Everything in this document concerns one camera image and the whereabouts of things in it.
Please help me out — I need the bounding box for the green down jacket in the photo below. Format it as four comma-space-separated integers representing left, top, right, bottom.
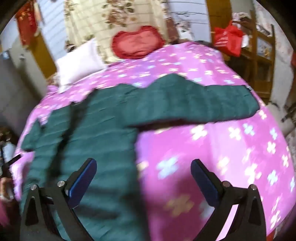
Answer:
20, 74, 260, 241

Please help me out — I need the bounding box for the red hanging decoration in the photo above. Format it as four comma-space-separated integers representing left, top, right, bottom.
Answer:
15, 2, 38, 45

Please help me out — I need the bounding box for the red shopping bag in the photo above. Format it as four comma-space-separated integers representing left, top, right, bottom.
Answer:
213, 20, 244, 57

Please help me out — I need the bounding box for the white pillow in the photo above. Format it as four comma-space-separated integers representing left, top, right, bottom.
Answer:
55, 38, 107, 92

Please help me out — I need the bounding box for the brown wooden door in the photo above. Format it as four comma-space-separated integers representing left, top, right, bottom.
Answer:
30, 35, 57, 78
206, 0, 233, 44

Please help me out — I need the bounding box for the wooden chair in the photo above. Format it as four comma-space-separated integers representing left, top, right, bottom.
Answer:
228, 11, 277, 102

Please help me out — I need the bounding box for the cream floral blanket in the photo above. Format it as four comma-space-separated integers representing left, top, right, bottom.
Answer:
63, 0, 179, 64

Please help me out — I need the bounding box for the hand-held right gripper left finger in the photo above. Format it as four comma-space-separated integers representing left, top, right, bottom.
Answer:
20, 158, 97, 241

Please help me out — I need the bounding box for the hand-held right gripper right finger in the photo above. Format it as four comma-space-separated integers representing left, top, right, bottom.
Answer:
190, 159, 269, 241

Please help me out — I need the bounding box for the pink floral bedsheet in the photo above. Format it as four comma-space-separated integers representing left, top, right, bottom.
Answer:
10, 41, 296, 241

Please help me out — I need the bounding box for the red heart cushion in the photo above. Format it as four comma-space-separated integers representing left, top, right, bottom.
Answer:
112, 25, 166, 59

